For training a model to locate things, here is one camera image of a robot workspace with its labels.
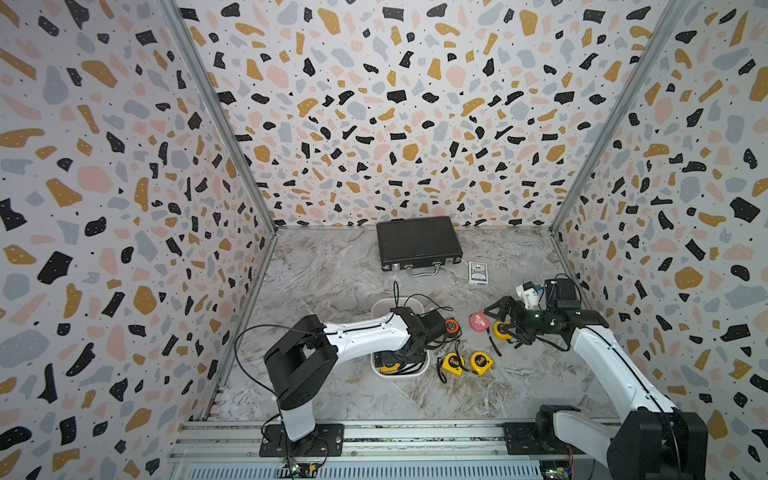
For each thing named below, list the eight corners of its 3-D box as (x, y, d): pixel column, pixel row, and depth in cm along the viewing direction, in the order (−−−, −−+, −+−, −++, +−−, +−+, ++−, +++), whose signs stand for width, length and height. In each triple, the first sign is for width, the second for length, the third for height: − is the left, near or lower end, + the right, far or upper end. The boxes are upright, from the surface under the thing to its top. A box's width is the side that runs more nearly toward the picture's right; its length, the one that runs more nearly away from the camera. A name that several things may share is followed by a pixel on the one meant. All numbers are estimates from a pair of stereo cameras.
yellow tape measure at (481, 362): (481, 377, 86) (483, 374, 84) (465, 361, 89) (467, 358, 87) (493, 365, 88) (495, 362, 86) (477, 350, 91) (479, 346, 89)
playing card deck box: (468, 283, 107) (469, 279, 106) (468, 264, 113) (469, 261, 111) (487, 285, 107) (488, 282, 105) (486, 266, 112) (487, 263, 111)
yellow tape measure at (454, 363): (440, 367, 87) (441, 364, 86) (447, 352, 90) (447, 349, 89) (460, 377, 86) (461, 374, 84) (466, 361, 89) (467, 358, 87)
